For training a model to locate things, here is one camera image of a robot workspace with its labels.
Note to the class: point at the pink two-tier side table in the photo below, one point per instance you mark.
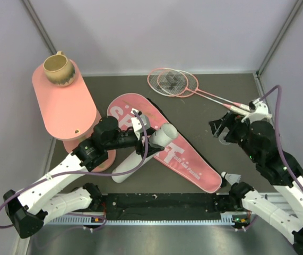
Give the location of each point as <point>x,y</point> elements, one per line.
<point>69,113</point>

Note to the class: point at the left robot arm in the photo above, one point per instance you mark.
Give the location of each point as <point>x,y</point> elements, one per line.
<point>33,207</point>

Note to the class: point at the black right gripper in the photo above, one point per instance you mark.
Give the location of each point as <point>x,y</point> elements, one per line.
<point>231,120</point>

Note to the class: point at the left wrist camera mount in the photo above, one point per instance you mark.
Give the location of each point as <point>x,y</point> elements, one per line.
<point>140,122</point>

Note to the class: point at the beige ceramic mug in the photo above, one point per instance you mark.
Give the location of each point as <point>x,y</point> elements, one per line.
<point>59,70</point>

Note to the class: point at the white shuttlecock pair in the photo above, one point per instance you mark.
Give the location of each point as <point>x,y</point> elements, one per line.
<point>231,178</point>

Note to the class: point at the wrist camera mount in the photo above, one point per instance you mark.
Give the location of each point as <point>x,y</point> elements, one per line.
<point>258,111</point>
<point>140,122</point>

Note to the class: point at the white pink badminton racket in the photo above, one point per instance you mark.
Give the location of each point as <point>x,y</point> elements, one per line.
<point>152,82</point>

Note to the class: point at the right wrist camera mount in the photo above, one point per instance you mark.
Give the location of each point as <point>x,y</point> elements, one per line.
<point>258,111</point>

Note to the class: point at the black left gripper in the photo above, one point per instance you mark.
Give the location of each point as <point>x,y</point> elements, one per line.
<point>153,149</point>

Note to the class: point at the grey slotted cable duct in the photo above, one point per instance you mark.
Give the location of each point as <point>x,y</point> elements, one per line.
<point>77,220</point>

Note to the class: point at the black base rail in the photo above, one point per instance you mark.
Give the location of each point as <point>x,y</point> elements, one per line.
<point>161,206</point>

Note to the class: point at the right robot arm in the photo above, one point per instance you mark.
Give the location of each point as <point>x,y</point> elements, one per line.
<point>258,141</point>

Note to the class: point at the pink racket bag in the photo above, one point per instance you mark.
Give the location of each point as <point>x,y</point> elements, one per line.
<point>178,154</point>

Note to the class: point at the clear plastic tube lid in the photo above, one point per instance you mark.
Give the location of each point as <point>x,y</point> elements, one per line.
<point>222,139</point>

